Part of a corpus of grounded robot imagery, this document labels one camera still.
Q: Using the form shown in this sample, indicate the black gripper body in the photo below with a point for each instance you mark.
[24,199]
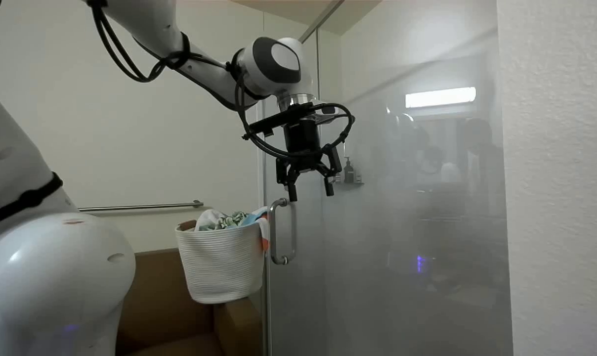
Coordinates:
[303,144]

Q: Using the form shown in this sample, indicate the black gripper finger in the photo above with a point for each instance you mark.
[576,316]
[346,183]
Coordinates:
[291,187]
[328,183]

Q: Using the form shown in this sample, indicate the frosted glass shower door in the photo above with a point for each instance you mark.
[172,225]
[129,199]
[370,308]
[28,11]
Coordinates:
[410,256]

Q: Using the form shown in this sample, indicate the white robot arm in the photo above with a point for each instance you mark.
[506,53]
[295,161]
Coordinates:
[66,274]

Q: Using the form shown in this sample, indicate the white fabric hanging basket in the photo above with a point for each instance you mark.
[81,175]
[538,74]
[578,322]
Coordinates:
[222,256]

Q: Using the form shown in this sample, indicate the chrome door handle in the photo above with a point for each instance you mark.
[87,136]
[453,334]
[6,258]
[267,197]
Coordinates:
[283,233]

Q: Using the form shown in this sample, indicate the wrist camera mount plate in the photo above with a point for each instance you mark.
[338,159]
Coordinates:
[321,114]

